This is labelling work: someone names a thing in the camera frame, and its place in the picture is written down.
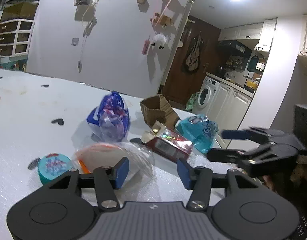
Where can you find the green plastic bag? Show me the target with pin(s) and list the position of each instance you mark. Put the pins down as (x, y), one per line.
(192, 102)

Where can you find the white upper kitchen cabinets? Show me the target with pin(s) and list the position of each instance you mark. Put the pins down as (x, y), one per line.
(248, 32)

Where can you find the glass tank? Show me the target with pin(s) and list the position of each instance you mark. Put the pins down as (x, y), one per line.
(21, 8)

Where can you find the black cooking pot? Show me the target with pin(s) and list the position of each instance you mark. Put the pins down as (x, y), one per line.
(221, 72)

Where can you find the white foam-covered table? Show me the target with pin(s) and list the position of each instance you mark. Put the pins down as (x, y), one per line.
(31, 105)

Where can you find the person's right hand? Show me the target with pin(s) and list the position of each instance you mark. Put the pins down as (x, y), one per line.
(304, 168)

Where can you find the torn cardboard piece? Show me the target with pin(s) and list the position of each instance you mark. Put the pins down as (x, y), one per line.
(156, 110)

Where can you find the white drawer unit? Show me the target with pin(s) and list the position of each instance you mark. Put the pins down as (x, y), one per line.
(11, 37)

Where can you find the shiny red box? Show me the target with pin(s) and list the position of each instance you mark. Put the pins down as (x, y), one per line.
(168, 145)

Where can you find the black printed cloth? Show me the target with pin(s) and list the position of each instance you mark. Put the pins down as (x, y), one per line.
(293, 205)

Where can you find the clear plastic bag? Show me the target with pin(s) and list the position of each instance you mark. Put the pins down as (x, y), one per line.
(98, 152)

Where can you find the teal patterned box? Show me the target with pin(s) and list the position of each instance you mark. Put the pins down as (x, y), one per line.
(9, 63)

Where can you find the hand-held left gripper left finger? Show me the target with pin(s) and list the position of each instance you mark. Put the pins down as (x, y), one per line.
(122, 173)

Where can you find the blue hanging kitchen item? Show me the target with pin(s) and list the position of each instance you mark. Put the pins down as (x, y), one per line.
(253, 63)

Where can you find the dark wooden door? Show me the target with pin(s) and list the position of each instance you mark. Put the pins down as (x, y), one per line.
(178, 80)

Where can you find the wall socket plate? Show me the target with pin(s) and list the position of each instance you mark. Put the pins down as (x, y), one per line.
(75, 41)

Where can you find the black range hood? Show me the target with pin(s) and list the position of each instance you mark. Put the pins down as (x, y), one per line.
(234, 47)

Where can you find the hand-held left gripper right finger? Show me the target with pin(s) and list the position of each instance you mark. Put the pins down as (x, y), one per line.
(184, 175)

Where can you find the purple floral plastic bag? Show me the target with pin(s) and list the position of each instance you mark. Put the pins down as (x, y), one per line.
(113, 120)

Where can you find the white kitchen base cabinets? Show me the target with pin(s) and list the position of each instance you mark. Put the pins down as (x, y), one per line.
(231, 110)

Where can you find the round container with printed lid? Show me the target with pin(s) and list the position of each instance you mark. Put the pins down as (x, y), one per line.
(54, 166)

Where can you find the pink hanging tag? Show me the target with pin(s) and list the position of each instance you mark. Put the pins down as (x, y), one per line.
(145, 47)

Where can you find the olive hanging tote bag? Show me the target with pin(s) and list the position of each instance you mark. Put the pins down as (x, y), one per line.
(193, 57)

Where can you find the teal plastic bag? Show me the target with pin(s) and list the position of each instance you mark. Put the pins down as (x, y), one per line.
(198, 132)

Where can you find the wooden wall hook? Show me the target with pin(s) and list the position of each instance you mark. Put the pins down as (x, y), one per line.
(163, 20)

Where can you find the white plush sheep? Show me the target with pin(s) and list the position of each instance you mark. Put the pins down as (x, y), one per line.
(159, 41)

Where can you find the white washing machine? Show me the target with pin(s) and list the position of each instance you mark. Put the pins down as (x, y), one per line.
(206, 96)

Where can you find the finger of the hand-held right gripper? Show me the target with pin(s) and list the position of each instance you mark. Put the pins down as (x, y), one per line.
(226, 155)
(233, 134)

